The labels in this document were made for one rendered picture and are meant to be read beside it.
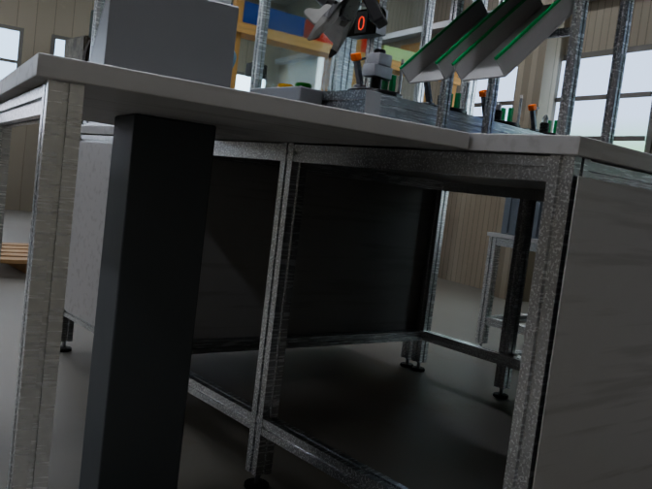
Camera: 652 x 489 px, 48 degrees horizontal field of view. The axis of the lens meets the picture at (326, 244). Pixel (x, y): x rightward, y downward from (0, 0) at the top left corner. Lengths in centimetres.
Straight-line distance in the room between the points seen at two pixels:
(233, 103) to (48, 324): 39
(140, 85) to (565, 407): 82
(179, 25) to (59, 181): 49
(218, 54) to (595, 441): 97
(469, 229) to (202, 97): 607
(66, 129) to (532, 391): 80
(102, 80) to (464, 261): 619
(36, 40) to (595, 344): 934
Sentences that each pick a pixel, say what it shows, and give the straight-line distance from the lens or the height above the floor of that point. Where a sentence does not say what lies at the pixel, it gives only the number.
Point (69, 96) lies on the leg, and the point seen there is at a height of 81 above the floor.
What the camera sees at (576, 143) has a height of 85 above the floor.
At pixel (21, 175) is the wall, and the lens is 1008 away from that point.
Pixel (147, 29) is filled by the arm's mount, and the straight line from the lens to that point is 138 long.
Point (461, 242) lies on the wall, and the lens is 709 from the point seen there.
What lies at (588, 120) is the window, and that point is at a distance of 616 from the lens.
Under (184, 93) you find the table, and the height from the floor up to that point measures 84.
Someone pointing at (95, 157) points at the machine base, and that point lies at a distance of 270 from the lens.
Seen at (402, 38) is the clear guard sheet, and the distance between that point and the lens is 333.
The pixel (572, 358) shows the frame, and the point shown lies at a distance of 125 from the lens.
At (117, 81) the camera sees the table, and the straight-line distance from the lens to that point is 101.
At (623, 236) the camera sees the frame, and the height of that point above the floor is 71.
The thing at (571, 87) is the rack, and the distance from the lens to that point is 155.
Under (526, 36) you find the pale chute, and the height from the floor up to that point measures 107.
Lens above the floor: 73
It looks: 4 degrees down
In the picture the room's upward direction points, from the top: 7 degrees clockwise
